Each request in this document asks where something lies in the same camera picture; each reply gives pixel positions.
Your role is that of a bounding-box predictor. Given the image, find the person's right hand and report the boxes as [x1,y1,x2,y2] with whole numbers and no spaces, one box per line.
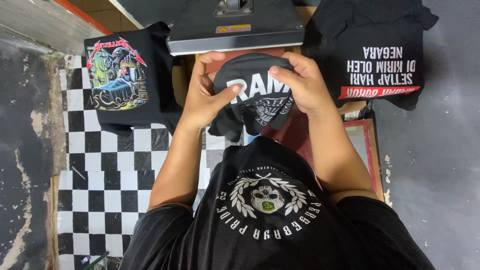
[269,52,340,116]

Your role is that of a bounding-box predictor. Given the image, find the person's left hand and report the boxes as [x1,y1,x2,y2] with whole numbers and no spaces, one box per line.
[182,51,243,132]

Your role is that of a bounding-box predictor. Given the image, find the black T-shirt with white print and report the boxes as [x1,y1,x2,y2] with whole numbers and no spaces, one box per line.
[207,52,295,143]

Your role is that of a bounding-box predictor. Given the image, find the black T-shirts with red bar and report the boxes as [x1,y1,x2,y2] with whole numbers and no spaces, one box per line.
[301,0,440,112]

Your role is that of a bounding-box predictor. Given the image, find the black T-shirt with colourful print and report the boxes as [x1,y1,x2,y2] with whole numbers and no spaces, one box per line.
[83,21,184,138]

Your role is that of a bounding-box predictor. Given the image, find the red framed wooden board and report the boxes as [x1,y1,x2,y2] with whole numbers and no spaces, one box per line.
[262,108,385,203]

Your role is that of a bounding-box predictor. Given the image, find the black heat press machine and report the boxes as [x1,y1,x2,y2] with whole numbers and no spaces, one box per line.
[165,0,306,56]

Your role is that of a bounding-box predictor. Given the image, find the black and white checkered mat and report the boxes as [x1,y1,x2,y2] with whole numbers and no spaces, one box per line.
[56,55,249,270]

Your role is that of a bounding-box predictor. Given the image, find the orange edged wooden board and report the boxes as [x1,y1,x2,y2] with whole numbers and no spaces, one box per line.
[52,0,140,37]

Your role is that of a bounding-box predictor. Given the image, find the person's black wreath print shirt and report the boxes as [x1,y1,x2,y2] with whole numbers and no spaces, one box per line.
[119,136,436,270]

